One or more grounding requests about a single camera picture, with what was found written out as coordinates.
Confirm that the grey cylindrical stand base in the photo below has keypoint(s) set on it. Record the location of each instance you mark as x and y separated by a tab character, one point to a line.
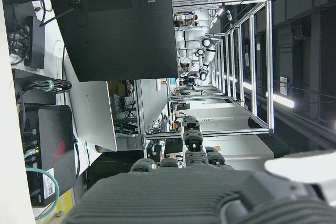
134	141

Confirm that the white humanoid robot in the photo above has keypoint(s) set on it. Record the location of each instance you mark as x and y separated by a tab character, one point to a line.
207	51

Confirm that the black Huawei monitor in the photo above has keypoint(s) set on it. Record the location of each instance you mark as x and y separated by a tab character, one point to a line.
118	32

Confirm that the black mini PC red logo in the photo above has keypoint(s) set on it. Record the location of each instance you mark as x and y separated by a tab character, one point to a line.
56	145

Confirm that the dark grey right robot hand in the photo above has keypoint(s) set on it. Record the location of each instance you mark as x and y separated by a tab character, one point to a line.
168	197

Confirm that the long ceiling light strip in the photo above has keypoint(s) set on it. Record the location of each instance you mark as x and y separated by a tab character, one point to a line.
281	100

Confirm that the silver laptop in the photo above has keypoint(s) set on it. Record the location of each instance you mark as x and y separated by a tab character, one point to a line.
92	113

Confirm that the white blurred mount part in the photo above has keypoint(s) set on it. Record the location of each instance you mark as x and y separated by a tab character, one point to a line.
302	166

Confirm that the dark grey equipment box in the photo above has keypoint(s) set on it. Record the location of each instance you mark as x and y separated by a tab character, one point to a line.
34	95

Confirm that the white partition cabinet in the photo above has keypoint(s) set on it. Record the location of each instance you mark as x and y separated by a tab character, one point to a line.
236	140

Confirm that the aluminium profile frame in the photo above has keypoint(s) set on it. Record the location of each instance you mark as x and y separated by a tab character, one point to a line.
269	64

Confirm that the black network switch box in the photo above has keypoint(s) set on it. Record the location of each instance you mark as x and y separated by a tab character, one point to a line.
35	43

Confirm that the yellow floor sticker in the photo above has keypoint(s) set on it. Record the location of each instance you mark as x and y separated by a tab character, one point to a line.
65	201

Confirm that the person in white shirt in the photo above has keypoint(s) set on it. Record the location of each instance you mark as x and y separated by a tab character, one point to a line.
186	19

